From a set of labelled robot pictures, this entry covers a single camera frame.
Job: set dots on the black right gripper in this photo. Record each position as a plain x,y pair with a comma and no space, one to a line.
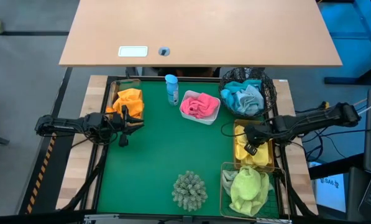
256,134

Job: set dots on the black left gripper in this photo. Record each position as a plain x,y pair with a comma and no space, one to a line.
120,124

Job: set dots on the orange microfiber towel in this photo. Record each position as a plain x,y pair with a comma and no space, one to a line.
137,109
130,94
110,110

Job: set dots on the yellow microfiber towel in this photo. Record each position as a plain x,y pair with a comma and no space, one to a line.
239,146
261,157

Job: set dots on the grey towel with teal edge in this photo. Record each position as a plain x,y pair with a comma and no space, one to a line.
255,96
244,107

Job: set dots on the lime green microfiber towel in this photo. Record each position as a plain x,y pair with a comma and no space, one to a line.
249,189

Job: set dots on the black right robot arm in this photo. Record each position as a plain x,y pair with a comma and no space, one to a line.
312,119

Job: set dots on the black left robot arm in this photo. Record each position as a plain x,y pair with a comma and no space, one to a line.
64,124

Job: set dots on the amber plastic tray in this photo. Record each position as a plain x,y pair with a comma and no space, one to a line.
269,149

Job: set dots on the green table mat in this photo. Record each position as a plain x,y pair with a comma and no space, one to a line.
160,155

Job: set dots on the light blue spray bottle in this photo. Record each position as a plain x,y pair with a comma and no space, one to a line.
172,90

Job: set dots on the white plastic basket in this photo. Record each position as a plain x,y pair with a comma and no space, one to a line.
204,119

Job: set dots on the grey-green artificial succulent plant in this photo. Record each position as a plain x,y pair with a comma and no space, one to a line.
189,191

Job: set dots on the white labelled box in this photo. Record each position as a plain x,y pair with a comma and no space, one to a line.
331,193

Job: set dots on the black desk foot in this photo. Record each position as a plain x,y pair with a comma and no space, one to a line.
343,80

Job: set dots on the beige wooden desk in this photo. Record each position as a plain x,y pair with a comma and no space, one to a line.
200,31

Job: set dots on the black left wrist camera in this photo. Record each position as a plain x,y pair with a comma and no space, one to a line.
123,140

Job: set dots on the black aluminium table frame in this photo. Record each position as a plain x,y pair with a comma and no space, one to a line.
148,78

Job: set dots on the black diagonal frame strut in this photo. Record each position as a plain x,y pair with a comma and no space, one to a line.
297,199
87,182

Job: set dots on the hazard striped base plate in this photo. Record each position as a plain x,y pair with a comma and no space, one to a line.
48,174

